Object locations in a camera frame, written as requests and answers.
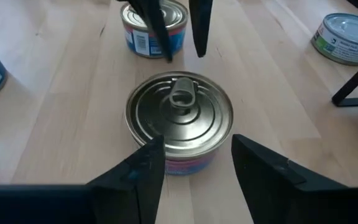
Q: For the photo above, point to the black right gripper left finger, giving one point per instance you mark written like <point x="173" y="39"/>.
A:
<point x="129" y="193"/>

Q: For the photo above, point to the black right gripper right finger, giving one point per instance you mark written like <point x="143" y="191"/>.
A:
<point x="275" y="193"/>

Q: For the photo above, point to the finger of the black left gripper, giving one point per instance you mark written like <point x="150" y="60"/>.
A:
<point x="154" y="25"/>
<point x="201" y="28"/>

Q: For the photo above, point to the tuna can green white label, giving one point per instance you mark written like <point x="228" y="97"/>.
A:
<point x="346" y="31"/>

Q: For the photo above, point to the black metal shelf frame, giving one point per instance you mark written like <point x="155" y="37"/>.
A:
<point x="353" y="81"/>

